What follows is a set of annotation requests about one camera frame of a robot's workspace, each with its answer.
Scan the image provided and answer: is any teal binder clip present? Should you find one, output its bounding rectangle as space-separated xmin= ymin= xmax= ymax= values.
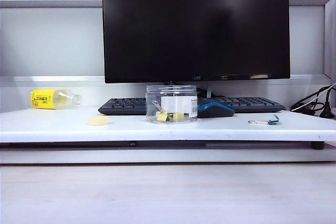
xmin=248 ymin=115 xmax=281 ymax=126

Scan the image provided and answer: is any clear plastic jar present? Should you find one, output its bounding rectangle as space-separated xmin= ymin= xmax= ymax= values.
xmin=145 ymin=84 xmax=198 ymax=124

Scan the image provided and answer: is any black keyboard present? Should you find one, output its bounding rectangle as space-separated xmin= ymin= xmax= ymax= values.
xmin=98 ymin=97 xmax=286 ymax=116

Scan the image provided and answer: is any blue and black mouse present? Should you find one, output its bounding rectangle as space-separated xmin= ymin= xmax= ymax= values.
xmin=196 ymin=97 xmax=236 ymax=119

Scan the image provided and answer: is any black computer monitor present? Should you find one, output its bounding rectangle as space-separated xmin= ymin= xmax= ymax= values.
xmin=101 ymin=0 xmax=291 ymax=84

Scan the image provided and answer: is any white desk riser board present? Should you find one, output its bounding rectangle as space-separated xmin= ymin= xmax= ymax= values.
xmin=0 ymin=107 xmax=336 ymax=143

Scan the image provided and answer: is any plastic bottle yellow label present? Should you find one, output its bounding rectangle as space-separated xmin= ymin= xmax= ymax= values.
xmin=30 ymin=89 xmax=83 ymax=110

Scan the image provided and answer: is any black power plug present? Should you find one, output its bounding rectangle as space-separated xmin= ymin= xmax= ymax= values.
xmin=319 ymin=102 xmax=335 ymax=119

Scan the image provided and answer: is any black looped cable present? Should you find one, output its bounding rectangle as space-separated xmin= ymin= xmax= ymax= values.
xmin=290 ymin=82 xmax=336 ymax=112

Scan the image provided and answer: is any aluminium partition frame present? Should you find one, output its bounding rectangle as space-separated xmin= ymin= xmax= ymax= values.
xmin=0 ymin=0 xmax=336 ymax=88

